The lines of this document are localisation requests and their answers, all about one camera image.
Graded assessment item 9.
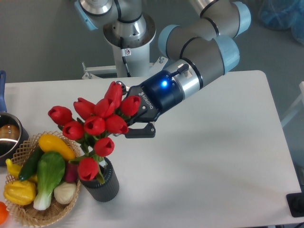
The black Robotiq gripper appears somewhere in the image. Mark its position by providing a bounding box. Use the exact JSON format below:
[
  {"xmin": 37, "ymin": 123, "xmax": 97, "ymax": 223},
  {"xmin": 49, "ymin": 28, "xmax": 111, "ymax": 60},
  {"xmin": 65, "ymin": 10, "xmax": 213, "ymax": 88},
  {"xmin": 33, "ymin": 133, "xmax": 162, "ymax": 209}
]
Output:
[{"xmin": 114, "ymin": 70, "xmax": 184, "ymax": 139}]

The red tulip bouquet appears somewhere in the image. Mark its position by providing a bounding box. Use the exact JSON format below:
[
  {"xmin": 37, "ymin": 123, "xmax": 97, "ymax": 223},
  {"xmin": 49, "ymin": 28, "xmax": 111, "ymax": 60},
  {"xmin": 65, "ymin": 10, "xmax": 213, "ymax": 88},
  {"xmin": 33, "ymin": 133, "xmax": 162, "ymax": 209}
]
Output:
[{"xmin": 48, "ymin": 82, "xmax": 141, "ymax": 184}]

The dark grey ribbed vase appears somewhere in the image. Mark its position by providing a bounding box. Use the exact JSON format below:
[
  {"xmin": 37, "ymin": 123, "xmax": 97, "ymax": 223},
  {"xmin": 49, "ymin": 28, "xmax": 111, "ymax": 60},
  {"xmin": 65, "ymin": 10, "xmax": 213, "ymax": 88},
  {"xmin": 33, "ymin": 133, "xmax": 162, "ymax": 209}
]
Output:
[{"xmin": 80, "ymin": 157, "xmax": 119, "ymax": 202}]

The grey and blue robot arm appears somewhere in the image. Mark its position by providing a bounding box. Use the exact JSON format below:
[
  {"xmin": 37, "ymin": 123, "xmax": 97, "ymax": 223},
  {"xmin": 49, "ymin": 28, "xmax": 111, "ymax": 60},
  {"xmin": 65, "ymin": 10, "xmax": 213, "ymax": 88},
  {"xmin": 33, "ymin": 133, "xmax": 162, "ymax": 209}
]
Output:
[{"xmin": 75, "ymin": 0, "xmax": 251, "ymax": 138}]

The red radish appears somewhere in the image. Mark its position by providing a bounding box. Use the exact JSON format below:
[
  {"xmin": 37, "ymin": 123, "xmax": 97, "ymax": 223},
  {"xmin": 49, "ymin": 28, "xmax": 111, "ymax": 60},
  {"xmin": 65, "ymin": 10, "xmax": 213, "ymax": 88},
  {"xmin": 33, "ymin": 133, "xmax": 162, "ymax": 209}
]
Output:
[{"xmin": 64, "ymin": 163, "xmax": 78, "ymax": 183}]

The yellow squash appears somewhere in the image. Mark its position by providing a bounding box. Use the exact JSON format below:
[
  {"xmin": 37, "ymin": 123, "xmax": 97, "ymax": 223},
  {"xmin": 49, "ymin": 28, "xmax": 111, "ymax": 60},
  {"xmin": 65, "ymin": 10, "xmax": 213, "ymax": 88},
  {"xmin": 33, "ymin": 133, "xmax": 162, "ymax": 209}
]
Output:
[{"xmin": 38, "ymin": 134, "xmax": 76, "ymax": 161}]

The green bok choy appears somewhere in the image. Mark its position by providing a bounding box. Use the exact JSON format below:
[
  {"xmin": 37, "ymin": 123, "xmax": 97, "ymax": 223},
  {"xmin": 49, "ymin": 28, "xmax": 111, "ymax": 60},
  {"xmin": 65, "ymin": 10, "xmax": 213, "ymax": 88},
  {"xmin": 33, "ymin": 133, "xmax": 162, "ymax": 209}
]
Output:
[{"xmin": 33, "ymin": 152, "xmax": 65, "ymax": 210}]

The white garlic bulb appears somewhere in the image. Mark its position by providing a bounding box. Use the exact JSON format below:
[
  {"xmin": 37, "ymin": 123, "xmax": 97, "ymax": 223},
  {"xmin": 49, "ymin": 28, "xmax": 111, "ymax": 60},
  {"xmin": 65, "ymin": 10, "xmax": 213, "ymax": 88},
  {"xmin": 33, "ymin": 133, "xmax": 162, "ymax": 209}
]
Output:
[{"xmin": 54, "ymin": 182, "xmax": 76, "ymax": 205}]

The woven wicker basket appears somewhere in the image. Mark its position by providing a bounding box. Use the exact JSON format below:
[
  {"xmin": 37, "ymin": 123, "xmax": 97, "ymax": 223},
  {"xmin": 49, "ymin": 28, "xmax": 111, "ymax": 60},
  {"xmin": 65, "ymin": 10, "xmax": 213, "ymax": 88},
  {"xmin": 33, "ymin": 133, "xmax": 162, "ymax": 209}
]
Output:
[{"xmin": 5, "ymin": 131, "xmax": 81, "ymax": 228}]

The green cucumber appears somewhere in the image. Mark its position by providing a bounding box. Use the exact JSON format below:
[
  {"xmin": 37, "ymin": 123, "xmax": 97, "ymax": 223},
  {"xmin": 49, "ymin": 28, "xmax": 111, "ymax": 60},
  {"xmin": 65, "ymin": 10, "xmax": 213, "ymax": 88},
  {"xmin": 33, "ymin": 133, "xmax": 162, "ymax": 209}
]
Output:
[{"xmin": 18, "ymin": 146, "xmax": 44, "ymax": 181}]

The small yellow gourd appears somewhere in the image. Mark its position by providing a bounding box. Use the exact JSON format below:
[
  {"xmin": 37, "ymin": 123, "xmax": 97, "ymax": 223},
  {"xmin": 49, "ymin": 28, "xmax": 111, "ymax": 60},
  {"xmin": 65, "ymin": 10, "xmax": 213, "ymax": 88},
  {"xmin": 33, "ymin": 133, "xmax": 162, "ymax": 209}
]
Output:
[{"xmin": 5, "ymin": 159, "xmax": 38, "ymax": 183}]

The yellow bell pepper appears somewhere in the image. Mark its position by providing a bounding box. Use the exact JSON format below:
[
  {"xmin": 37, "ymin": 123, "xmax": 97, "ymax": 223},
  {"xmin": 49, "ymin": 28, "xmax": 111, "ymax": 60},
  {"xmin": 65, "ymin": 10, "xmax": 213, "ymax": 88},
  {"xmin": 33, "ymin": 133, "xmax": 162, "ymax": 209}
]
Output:
[{"xmin": 3, "ymin": 180, "xmax": 36, "ymax": 206}]

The orange fruit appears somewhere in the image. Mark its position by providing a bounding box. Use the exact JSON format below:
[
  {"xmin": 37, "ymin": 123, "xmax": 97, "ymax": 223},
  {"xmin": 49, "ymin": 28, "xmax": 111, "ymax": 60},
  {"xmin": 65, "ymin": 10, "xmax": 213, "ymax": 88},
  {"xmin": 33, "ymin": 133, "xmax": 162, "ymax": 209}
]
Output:
[{"xmin": 0, "ymin": 201, "xmax": 9, "ymax": 225}]

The blue plastic bag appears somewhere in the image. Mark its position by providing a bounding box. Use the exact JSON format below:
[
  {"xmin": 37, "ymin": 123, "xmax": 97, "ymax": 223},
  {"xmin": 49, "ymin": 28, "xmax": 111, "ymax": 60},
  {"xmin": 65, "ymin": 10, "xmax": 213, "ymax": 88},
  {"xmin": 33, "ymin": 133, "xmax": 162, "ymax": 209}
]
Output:
[{"xmin": 258, "ymin": 0, "xmax": 304, "ymax": 45}]

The black device at table edge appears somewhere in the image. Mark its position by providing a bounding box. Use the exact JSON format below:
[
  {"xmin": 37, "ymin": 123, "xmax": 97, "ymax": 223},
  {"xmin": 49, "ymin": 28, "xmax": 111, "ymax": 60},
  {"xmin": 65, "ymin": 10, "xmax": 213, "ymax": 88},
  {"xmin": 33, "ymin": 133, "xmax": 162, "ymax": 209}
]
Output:
[{"xmin": 286, "ymin": 192, "xmax": 304, "ymax": 218}]

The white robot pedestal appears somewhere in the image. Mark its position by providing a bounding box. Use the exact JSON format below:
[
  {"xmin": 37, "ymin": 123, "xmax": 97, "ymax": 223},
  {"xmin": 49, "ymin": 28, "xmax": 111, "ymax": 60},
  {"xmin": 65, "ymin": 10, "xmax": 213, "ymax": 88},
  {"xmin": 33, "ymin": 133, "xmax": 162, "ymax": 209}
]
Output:
[{"xmin": 82, "ymin": 12, "xmax": 168, "ymax": 79}]

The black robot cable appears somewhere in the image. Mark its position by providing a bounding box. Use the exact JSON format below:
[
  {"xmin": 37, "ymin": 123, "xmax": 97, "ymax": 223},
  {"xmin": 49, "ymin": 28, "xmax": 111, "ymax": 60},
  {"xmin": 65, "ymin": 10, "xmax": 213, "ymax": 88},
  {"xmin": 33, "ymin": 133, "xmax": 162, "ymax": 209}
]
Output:
[{"xmin": 119, "ymin": 37, "xmax": 132, "ymax": 77}]

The steel pot with blue handle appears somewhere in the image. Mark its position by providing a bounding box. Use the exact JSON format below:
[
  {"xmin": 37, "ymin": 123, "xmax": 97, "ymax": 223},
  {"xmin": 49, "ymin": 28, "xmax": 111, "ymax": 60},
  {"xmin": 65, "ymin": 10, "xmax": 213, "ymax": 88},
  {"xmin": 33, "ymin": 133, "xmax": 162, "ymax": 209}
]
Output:
[{"xmin": 0, "ymin": 70, "xmax": 29, "ymax": 167}]

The white frame at right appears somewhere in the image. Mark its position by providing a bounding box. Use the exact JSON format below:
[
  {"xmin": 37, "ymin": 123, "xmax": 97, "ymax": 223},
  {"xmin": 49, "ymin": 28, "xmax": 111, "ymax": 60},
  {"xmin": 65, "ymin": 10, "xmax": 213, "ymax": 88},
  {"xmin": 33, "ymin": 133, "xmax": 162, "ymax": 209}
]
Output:
[{"xmin": 281, "ymin": 81, "xmax": 304, "ymax": 128}]

